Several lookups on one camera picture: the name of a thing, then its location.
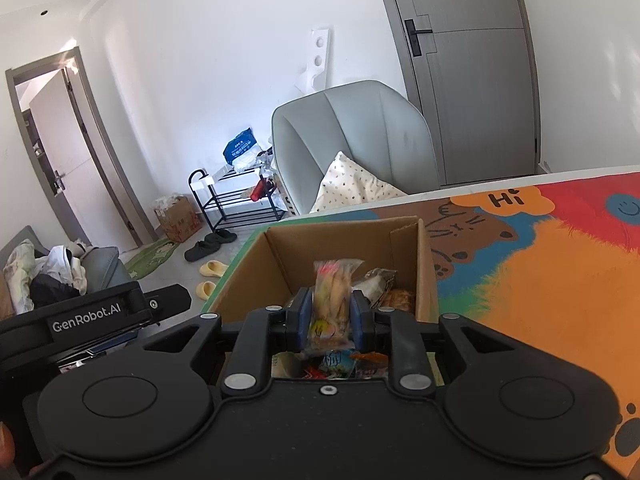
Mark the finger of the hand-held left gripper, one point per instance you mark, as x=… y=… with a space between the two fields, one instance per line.
x=170 y=301

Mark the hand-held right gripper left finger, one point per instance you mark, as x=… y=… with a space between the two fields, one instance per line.
x=304 y=310

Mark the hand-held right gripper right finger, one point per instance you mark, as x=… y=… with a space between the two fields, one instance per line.
x=359 y=315

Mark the clear breadstick packet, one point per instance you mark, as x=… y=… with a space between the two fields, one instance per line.
x=334 y=300

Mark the crinkled clear snack packet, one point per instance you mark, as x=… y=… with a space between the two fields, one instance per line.
x=375 y=282

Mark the brown snack packet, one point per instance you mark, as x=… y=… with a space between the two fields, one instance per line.
x=398 y=301

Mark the orange snack packet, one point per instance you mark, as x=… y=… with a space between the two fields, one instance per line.
x=371 y=358

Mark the blue foil snack packet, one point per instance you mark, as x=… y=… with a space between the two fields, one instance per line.
x=335 y=361

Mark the red snack packet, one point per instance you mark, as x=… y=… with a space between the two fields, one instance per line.
x=312 y=373

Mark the cardboard box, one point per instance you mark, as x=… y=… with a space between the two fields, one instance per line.
x=325 y=240

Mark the person's left hand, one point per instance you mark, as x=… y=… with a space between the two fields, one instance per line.
x=5 y=445

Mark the yellow slipper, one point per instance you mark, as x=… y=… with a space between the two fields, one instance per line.
x=206 y=291
x=214 y=269

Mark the green floor mat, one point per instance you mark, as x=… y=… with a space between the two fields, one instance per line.
x=150 y=257

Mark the black garment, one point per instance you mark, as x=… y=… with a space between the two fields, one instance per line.
x=50 y=290

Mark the black slipper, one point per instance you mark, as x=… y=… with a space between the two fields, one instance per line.
x=224 y=236
x=201 y=251

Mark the grey sofa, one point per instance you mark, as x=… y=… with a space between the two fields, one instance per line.
x=102 y=265

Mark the white garment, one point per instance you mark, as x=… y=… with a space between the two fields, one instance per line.
x=65 y=262

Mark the small brown carton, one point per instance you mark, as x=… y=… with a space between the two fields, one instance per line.
x=180 y=222

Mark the beige cloth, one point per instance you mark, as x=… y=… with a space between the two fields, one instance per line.
x=17 y=270

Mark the black shoe rack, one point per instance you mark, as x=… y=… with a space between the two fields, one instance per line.
x=235 y=216

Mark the red object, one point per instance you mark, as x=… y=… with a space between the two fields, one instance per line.
x=258 y=190

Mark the dotted white pillow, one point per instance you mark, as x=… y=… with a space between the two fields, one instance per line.
x=350 y=185

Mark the silver door lever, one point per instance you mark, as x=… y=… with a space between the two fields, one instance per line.
x=59 y=182

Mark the blue plastic bag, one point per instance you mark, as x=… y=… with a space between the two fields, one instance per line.
x=240 y=145

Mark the grey upholstered chair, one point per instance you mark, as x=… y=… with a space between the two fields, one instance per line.
x=360 y=130

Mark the beige open door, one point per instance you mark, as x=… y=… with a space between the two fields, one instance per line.
x=65 y=125

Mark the white board with holes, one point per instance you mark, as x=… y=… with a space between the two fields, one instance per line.
x=319 y=55

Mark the grey door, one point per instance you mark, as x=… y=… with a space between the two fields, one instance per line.
x=475 y=85

